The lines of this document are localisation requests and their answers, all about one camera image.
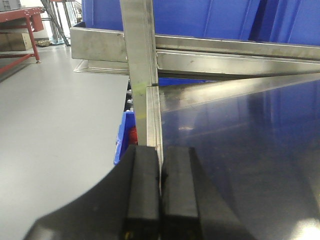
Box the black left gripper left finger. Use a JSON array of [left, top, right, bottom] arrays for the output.
[[25, 145, 160, 240]]

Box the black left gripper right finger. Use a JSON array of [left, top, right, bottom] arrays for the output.
[[161, 146, 254, 240]]

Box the small blue bin below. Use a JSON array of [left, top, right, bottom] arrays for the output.
[[113, 111, 136, 165]]

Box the large blue storage bin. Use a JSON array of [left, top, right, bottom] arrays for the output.
[[81, 0, 260, 41]]

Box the cardboard box under table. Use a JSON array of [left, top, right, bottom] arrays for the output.
[[0, 32, 33, 52]]

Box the red metal conveyor table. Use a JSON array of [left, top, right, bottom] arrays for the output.
[[0, 6, 45, 75]]

